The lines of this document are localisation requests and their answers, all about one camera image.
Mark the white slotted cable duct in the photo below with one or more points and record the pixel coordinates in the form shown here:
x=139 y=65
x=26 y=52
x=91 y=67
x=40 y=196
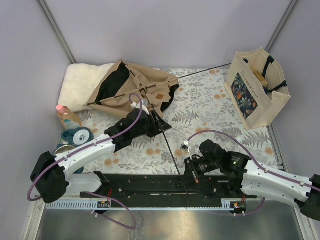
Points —
x=196 y=203

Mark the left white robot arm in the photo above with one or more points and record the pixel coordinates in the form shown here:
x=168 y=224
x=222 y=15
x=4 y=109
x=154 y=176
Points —
x=55 y=175

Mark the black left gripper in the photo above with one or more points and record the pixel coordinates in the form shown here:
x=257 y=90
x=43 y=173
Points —
x=157 y=129

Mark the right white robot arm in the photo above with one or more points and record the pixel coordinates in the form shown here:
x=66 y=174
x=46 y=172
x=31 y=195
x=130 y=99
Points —
x=253 y=179

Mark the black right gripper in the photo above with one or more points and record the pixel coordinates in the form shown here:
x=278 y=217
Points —
x=194 y=176

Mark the wooden block in bag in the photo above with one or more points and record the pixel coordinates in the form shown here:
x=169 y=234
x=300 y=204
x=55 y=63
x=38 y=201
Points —
x=260 y=78

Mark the pink capped plastic bottle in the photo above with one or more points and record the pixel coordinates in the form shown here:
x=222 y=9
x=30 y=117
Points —
x=68 y=119

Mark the floral patterned table mat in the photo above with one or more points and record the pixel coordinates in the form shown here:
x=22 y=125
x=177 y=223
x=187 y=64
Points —
x=201 y=110

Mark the beige fabric pet tent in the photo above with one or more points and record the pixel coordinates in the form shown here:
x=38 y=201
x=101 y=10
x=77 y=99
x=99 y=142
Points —
x=111 y=95

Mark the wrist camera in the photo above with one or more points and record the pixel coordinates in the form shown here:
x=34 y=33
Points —
x=187 y=148
x=141 y=105

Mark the white fluffy cushion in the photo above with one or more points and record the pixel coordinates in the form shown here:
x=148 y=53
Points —
x=80 y=81

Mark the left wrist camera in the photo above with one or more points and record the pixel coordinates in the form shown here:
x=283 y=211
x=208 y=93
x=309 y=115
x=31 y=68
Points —
x=141 y=105

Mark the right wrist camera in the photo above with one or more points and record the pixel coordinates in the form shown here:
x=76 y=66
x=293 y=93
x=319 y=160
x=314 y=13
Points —
x=187 y=148

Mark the black tent pole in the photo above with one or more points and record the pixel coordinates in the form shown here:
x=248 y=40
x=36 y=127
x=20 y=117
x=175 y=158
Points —
x=184 y=76
x=178 y=177

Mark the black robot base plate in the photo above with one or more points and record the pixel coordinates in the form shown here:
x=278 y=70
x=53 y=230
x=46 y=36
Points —
x=127 y=186

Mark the teal double pet bowl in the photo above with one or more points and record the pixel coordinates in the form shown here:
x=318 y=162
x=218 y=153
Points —
x=73 y=138

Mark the cream floral tote bag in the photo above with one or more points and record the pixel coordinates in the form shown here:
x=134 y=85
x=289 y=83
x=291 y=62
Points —
x=256 y=106

